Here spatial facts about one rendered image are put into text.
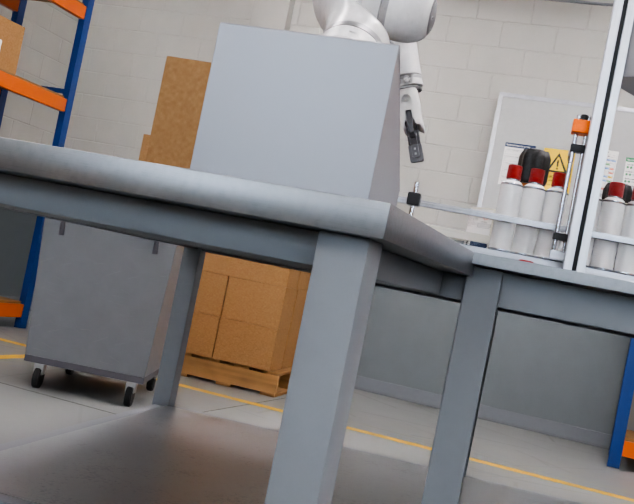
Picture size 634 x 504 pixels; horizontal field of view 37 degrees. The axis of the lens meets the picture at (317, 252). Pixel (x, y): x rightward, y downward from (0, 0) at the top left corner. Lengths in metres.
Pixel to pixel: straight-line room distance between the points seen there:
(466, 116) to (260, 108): 5.50
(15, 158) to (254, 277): 4.40
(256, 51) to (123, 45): 6.58
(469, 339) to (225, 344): 4.07
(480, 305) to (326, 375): 0.61
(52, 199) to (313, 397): 0.43
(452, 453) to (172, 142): 0.83
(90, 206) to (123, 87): 6.72
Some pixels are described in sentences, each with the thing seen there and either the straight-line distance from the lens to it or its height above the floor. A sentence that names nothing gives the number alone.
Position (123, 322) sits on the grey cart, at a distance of 4.23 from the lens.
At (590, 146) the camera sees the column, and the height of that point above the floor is 1.13.
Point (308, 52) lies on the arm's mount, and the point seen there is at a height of 1.06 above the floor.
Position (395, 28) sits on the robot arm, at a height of 1.21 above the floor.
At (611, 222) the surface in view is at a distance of 2.21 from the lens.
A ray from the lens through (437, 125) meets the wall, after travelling 6.90.
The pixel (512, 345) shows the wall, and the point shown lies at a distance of 6.64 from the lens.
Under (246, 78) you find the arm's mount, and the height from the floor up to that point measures 1.01.
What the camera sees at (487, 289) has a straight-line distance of 1.59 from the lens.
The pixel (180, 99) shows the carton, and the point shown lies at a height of 1.04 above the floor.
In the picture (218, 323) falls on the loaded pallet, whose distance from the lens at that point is 5.60.
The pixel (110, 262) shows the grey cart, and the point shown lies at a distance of 4.22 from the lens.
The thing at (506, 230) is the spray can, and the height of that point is 0.93.
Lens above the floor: 0.74
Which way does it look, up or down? 2 degrees up
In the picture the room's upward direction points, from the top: 11 degrees clockwise
